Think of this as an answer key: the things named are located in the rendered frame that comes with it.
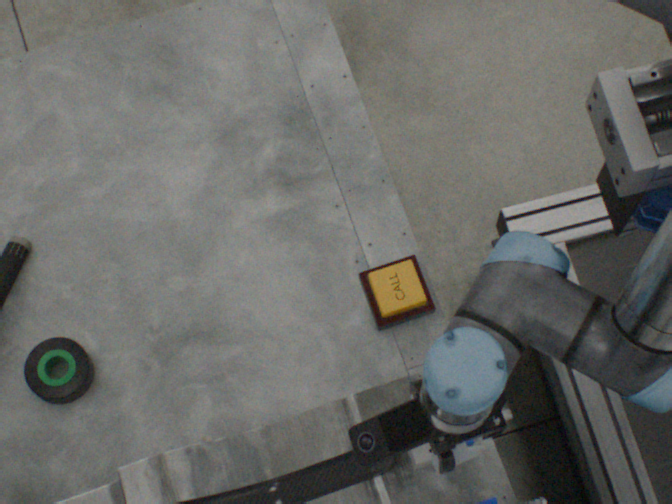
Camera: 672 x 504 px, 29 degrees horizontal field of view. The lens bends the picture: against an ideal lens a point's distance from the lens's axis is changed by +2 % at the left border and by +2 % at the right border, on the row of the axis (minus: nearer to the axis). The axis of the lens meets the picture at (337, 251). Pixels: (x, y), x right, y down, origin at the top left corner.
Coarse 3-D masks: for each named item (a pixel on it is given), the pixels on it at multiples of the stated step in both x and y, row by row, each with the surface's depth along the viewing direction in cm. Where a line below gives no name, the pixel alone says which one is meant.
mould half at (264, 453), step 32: (384, 384) 158; (320, 416) 157; (352, 416) 157; (192, 448) 153; (224, 448) 154; (256, 448) 156; (288, 448) 156; (320, 448) 156; (352, 448) 156; (128, 480) 150; (160, 480) 150; (192, 480) 151; (224, 480) 153; (256, 480) 154; (384, 480) 154; (416, 480) 154; (448, 480) 154
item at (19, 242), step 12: (12, 240) 171; (24, 240) 171; (12, 252) 170; (24, 252) 171; (0, 264) 169; (12, 264) 169; (0, 276) 168; (12, 276) 169; (0, 288) 167; (0, 300) 167
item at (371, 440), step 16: (416, 400) 138; (384, 416) 140; (400, 416) 139; (416, 416) 138; (352, 432) 141; (368, 432) 140; (384, 432) 139; (400, 432) 138; (416, 432) 138; (432, 432) 137; (368, 448) 140; (384, 448) 139; (400, 448) 138; (368, 464) 140
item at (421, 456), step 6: (504, 414) 156; (510, 414) 156; (498, 420) 156; (426, 444) 153; (468, 444) 154; (414, 450) 153; (420, 450) 153; (426, 450) 152; (414, 456) 152; (420, 456) 152; (426, 456) 152; (414, 462) 153; (420, 462) 152; (426, 462) 153; (414, 468) 156
